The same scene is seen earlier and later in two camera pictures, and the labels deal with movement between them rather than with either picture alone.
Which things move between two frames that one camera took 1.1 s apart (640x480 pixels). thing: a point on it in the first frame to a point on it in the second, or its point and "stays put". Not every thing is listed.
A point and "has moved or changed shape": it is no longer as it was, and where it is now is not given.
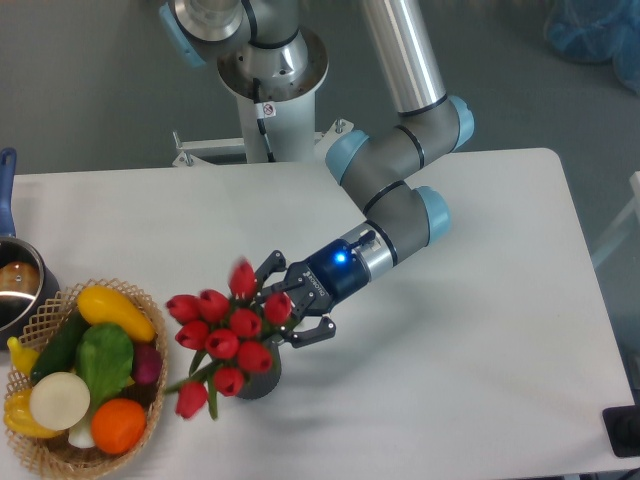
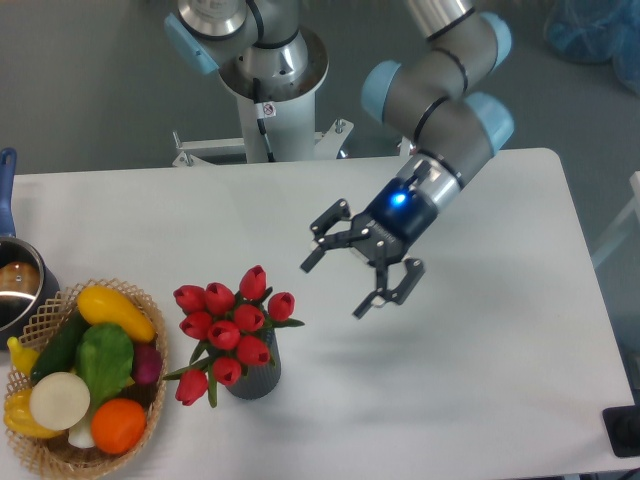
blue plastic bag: [598, 31] stays put
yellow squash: [102, 305] stays put
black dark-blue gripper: [337, 275] to [395, 219]
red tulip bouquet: [227, 337] has moved or changed shape
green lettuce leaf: [104, 361] stays put
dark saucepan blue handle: [28, 288] stays put
